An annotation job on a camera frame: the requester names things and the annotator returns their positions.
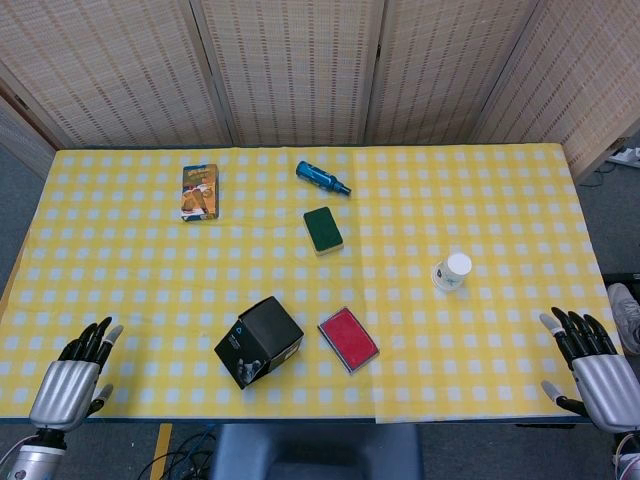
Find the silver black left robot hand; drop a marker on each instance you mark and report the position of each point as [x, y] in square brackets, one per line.
[65, 390]

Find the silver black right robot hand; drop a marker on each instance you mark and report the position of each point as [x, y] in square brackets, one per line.
[607, 387]

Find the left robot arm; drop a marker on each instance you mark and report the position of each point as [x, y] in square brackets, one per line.
[32, 457]

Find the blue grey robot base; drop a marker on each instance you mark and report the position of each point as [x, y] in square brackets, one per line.
[315, 452]

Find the grey sneaker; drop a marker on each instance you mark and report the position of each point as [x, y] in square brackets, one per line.
[625, 312]

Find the yellow floor tape strip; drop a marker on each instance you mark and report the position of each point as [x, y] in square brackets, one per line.
[162, 450]

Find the yellow checked tablecloth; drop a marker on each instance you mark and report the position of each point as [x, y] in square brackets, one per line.
[500, 210]
[125, 280]

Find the black cardboard box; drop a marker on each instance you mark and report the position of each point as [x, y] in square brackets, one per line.
[265, 330]

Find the white power strip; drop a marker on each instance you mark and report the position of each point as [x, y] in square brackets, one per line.
[626, 157]

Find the orange snack box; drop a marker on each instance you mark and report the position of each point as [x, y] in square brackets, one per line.
[201, 192]

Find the woven folding screen panel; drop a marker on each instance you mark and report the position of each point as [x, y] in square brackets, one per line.
[20, 140]
[440, 70]
[115, 70]
[575, 85]
[295, 70]

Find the red flat case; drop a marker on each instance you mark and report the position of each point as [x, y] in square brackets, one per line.
[348, 340]

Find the green yellow sponge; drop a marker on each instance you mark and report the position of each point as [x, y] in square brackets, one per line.
[322, 227]

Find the blue spray bottle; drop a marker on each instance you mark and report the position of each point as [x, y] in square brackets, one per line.
[317, 175]

